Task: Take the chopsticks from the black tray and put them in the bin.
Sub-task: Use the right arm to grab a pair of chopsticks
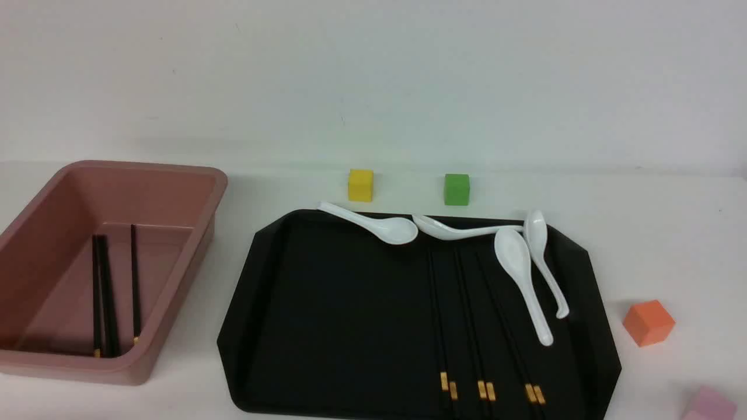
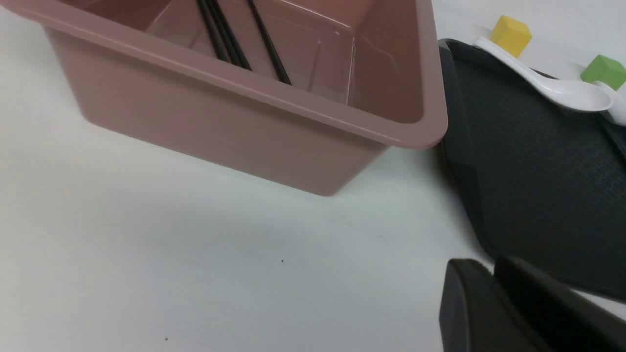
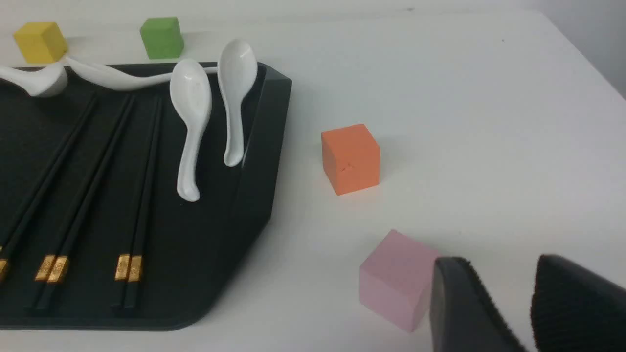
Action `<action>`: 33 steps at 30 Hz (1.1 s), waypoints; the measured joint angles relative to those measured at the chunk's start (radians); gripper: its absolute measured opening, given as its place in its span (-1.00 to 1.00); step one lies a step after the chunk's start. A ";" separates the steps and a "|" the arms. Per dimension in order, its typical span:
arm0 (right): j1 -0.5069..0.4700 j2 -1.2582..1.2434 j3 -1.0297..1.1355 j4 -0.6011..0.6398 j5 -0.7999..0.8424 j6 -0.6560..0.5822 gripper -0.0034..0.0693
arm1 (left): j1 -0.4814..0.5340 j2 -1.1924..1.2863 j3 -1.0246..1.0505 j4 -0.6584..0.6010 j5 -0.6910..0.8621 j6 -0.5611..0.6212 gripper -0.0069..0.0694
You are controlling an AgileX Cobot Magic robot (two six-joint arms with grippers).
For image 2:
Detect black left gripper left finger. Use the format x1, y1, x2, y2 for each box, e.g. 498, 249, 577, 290
440, 259, 553, 352

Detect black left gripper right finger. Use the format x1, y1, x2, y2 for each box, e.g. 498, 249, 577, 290
494, 257, 626, 352

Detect white ceramic spoon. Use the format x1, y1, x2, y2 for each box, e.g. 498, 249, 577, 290
593, 82, 626, 127
474, 37, 613, 112

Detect green foam cube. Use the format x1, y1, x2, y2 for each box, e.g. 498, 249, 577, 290
580, 54, 626, 91

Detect yellow foam cube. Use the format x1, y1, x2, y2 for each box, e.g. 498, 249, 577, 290
490, 15, 533, 58

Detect pink plastic bin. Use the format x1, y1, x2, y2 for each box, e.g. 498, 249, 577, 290
1, 0, 448, 196

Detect black plastic tray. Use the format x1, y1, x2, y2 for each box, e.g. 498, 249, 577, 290
438, 39, 626, 301

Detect black chopstick in bin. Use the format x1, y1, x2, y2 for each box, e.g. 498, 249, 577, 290
247, 0, 291, 85
206, 0, 252, 71
196, 0, 231, 63

